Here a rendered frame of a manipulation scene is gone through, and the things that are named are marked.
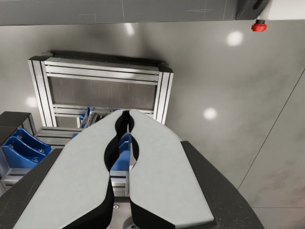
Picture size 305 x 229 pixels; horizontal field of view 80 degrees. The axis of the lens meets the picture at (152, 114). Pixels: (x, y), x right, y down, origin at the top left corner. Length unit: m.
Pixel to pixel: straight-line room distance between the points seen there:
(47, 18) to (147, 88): 0.89
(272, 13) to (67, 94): 1.15
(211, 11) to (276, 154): 2.07
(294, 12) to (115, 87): 1.00
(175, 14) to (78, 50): 1.10
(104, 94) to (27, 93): 0.65
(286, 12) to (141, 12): 0.25
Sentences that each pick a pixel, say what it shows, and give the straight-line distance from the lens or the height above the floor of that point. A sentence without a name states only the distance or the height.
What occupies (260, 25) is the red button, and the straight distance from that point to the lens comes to 0.60.
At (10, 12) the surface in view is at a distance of 0.43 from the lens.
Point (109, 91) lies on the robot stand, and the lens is 1.24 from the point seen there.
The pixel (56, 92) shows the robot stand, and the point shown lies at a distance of 1.33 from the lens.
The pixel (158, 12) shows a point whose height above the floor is 0.95.
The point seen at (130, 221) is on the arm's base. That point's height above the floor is 1.05.
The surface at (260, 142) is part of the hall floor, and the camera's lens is 2.12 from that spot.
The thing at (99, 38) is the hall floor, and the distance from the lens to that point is 1.36.
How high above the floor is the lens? 1.32
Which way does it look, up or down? 58 degrees down
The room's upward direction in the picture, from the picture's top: 173 degrees clockwise
